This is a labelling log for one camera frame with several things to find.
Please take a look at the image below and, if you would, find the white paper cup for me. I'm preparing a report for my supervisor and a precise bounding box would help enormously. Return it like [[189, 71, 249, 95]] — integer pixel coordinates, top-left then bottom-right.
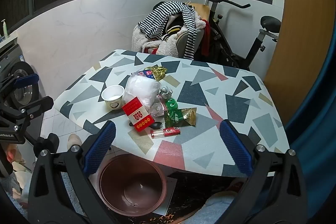
[[101, 84, 125, 111]]

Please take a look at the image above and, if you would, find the tan wooden board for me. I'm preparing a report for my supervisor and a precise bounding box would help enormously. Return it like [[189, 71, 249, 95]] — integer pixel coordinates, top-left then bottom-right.
[[190, 3, 211, 24]]

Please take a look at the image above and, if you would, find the brown trash bin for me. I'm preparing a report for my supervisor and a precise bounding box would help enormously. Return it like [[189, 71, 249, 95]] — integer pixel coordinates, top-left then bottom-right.
[[97, 153, 168, 216]]

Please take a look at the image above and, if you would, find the red lighter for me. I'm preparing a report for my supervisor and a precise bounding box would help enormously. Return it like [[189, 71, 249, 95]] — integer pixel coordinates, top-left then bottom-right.
[[150, 127, 181, 139]]

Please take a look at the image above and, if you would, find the green round container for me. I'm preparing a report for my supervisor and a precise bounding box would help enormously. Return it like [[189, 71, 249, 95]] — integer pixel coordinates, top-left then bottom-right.
[[165, 98, 179, 110]]

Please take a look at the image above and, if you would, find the black exercise bike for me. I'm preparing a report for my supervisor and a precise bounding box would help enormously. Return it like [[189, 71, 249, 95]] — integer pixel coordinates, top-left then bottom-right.
[[197, 0, 282, 71]]

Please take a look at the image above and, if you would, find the red bordered plastic packet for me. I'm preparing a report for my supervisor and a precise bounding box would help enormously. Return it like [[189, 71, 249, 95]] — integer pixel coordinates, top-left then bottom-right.
[[131, 68, 155, 80]]

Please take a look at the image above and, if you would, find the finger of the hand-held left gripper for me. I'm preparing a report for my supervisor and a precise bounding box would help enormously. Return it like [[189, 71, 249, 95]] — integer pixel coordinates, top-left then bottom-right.
[[0, 96, 54, 133], [0, 73, 40, 103]]

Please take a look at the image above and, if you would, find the person's left hand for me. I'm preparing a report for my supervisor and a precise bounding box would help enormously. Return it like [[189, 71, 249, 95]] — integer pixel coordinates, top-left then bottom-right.
[[5, 149, 20, 163]]

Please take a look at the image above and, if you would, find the black plastic spork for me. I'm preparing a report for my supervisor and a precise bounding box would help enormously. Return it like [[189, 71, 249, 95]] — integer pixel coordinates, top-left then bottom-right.
[[129, 122, 157, 128]]

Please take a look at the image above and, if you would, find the light blue rug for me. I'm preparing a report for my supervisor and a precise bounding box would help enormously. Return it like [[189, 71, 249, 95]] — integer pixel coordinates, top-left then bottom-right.
[[202, 190, 252, 224]]

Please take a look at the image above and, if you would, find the pink slipper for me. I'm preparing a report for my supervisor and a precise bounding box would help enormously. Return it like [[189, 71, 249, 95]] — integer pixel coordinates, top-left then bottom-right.
[[67, 134, 82, 151]]

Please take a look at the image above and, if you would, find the pile of clothes on chair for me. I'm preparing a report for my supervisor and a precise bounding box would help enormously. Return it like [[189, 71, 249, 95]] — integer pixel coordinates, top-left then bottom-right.
[[138, 0, 200, 60]]

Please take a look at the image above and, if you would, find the green gold snack wrapper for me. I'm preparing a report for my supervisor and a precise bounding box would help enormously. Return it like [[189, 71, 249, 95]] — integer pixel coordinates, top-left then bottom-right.
[[164, 107, 197, 128]]

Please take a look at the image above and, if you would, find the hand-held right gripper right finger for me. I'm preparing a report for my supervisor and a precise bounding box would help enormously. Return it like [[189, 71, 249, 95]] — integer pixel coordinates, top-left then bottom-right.
[[218, 120, 308, 224]]

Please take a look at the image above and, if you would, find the wooden door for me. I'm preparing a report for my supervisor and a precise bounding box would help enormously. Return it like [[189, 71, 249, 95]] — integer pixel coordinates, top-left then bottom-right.
[[264, 0, 334, 104]]

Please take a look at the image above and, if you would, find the black yellow striped garment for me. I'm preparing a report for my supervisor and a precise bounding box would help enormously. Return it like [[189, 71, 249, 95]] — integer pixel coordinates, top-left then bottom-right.
[[161, 14, 188, 42]]

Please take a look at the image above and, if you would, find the washing machine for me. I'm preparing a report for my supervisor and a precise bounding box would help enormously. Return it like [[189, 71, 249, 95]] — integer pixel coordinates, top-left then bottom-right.
[[0, 39, 44, 161]]

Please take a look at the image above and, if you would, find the pump bottle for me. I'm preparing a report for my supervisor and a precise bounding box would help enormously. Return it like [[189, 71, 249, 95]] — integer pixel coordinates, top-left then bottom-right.
[[1, 19, 9, 38]]

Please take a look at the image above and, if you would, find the red cigarette box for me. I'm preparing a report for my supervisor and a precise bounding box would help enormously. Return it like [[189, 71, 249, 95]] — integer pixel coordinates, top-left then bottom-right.
[[121, 97, 154, 133]]

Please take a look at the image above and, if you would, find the white fluffy blanket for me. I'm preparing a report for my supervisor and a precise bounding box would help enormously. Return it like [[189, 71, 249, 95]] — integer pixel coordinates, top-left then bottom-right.
[[131, 18, 208, 56]]

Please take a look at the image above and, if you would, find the clear plastic wrapper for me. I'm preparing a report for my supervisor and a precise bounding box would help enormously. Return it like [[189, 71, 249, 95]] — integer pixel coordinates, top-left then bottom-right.
[[150, 99, 167, 118]]

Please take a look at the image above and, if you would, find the beige chair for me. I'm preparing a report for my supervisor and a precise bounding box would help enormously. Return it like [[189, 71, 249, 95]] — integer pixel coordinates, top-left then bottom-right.
[[176, 30, 205, 56]]

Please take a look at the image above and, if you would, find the white plastic bag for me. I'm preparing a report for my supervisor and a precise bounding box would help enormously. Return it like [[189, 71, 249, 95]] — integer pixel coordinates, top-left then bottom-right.
[[124, 73, 161, 109]]

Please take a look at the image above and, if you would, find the gold foil wrapper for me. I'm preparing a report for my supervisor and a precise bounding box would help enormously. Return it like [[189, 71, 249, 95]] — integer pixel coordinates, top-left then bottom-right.
[[145, 66, 168, 81]]

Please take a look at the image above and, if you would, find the white flat board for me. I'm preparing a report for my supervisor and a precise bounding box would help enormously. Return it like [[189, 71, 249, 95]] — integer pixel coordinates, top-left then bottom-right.
[[151, 177, 177, 216]]

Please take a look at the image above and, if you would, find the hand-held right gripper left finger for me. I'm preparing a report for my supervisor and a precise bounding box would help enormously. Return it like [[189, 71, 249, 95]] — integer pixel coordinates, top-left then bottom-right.
[[28, 120, 117, 224]]

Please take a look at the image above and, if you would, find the blue curtain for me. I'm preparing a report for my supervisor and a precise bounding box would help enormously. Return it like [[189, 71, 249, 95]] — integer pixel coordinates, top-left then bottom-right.
[[285, 51, 336, 169]]

